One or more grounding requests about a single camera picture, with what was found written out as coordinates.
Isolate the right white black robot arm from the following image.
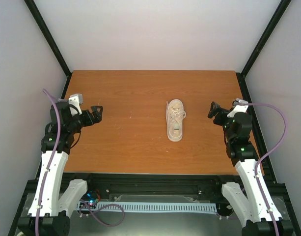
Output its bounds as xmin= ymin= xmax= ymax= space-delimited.
xmin=208 ymin=99 xmax=294 ymax=236

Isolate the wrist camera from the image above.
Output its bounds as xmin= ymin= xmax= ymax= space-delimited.
xmin=227 ymin=98 xmax=248 ymax=118
xmin=68 ymin=93 xmax=83 ymax=116

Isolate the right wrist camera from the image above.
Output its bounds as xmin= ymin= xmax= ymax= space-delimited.
xmin=227 ymin=98 xmax=248 ymax=118

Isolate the left electronics board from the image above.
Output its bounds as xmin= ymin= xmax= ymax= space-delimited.
xmin=82 ymin=189 xmax=101 ymax=209

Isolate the beige lace sneaker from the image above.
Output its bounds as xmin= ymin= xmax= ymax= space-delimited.
xmin=165 ymin=99 xmax=187 ymax=142

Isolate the white shoelace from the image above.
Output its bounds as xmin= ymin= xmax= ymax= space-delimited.
xmin=166 ymin=99 xmax=186 ymax=123

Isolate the light blue cable duct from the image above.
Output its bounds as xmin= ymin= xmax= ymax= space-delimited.
xmin=76 ymin=202 xmax=217 ymax=215

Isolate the right electronics board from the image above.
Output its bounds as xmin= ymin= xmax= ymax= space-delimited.
xmin=216 ymin=204 xmax=234 ymax=217

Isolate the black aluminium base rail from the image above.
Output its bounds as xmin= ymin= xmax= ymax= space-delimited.
xmin=25 ymin=173 xmax=287 ymax=205

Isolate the electronics board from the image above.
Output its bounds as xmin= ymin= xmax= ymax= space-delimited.
xmin=82 ymin=189 xmax=101 ymax=209
xmin=216 ymin=204 xmax=234 ymax=217

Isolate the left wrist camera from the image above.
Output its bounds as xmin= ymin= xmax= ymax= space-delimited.
xmin=68 ymin=93 xmax=83 ymax=116

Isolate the left black frame post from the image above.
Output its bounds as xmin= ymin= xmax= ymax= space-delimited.
xmin=24 ymin=0 xmax=72 ymax=78

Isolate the black frame post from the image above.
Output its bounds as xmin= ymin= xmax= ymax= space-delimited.
xmin=24 ymin=0 xmax=72 ymax=78
xmin=241 ymin=0 xmax=291 ymax=79

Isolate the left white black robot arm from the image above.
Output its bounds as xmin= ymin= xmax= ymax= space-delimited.
xmin=18 ymin=98 xmax=103 ymax=236

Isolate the right black frame post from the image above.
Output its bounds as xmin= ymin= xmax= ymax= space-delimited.
xmin=241 ymin=0 xmax=291 ymax=79

